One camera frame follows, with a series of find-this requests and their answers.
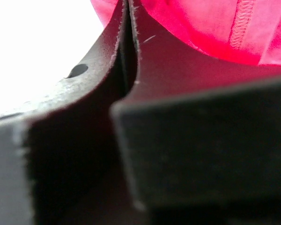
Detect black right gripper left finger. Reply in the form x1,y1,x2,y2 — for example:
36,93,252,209
0,0,128,225

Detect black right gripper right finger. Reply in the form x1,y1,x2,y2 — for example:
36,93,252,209
111,0,281,225

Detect crimson t shirt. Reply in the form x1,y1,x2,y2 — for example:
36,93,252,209
90,0,281,67

